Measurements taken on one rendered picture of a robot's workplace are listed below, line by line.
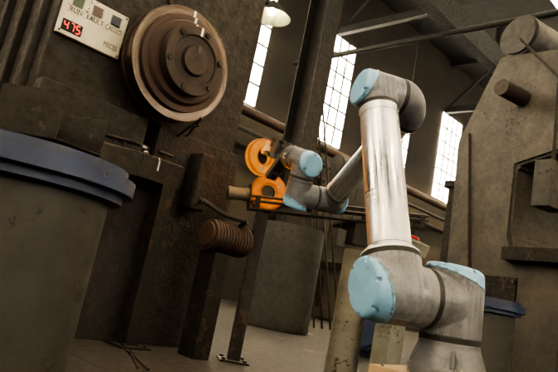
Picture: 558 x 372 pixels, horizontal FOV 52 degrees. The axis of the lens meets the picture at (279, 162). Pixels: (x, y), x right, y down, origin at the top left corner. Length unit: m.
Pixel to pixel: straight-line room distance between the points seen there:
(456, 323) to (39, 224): 1.01
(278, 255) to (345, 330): 2.65
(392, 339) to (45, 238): 1.58
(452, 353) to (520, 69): 3.38
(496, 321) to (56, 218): 1.76
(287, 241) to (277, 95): 6.90
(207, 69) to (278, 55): 9.28
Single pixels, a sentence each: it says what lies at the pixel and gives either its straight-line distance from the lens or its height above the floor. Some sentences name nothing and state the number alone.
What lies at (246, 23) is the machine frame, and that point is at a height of 1.52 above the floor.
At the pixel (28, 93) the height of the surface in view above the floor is 0.70.
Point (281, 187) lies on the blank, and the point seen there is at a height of 0.73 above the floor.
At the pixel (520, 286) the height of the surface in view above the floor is 0.64.
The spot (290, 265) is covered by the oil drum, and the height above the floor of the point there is 0.53.
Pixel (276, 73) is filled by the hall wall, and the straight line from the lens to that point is 11.52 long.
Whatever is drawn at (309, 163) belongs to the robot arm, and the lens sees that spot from 2.06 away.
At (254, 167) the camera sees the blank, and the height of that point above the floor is 0.77.
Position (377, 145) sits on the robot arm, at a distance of 1.57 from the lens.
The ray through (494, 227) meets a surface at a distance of 4.33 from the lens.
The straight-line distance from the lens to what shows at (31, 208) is 0.80.
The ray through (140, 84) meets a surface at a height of 0.96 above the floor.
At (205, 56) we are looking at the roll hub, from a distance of 2.35.
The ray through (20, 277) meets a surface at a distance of 0.81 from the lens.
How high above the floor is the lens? 0.30
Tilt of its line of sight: 13 degrees up
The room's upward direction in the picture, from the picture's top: 11 degrees clockwise
